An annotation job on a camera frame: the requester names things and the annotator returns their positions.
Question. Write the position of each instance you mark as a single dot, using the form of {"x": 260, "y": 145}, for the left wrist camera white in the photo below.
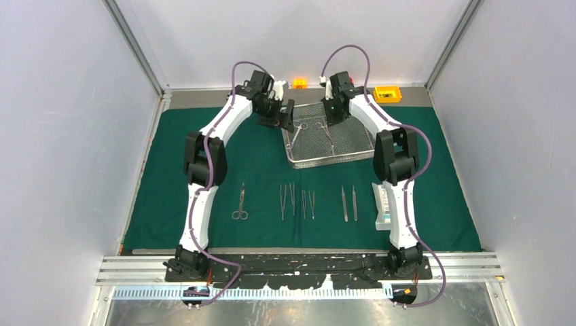
{"x": 278, "y": 90}

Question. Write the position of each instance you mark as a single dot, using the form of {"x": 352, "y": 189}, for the steel scissors blade pair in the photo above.
{"x": 240, "y": 213}

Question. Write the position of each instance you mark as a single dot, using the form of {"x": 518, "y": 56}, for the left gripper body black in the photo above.
{"x": 271, "y": 115}

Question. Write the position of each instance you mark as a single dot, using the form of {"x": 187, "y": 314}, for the orange toy brick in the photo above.
{"x": 299, "y": 83}

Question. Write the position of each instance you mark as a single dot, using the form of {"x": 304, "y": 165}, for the surgical scissors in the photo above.
{"x": 299, "y": 127}

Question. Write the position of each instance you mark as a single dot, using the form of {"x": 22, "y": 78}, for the yellow toy block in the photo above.
{"x": 387, "y": 94}

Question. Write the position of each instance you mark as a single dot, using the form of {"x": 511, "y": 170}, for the steel spatula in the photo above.
{"x": 293, "y": 197}

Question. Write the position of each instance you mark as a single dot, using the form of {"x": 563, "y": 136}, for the green surgical cloth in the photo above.
{"x": 256, "y": 157}

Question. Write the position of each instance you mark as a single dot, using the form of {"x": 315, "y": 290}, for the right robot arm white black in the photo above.
{"x": 395, "y": 162}

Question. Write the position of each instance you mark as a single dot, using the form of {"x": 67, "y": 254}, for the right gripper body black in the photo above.
{"x": 333, "y": 115}

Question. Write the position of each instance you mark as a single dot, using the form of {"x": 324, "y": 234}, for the long steel forceps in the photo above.
{"x": 283, "y": 196}

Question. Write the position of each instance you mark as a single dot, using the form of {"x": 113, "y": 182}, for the white paper packet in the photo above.
{"x": 383, "y": 219}

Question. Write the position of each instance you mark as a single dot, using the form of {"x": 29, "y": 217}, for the aluminium frame rail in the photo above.
{"x": 149, "y": 270}

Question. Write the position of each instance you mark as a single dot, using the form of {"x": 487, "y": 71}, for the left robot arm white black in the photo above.
{"x": 205, "y": 165}

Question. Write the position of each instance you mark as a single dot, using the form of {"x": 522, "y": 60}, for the thin steel tweezers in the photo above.
{"x": 311, "y": 197}

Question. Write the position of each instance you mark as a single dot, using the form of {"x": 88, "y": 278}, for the steel scalpel handle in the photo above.
{"x": 344, "y": 205}
{"x": 355, "y": 212}

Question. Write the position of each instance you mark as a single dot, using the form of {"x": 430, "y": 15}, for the metal mesh tray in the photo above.
{"x": 315, "y": 143}

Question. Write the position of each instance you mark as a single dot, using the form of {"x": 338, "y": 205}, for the surgical forceps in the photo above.
{"x": 324, "y": 127}

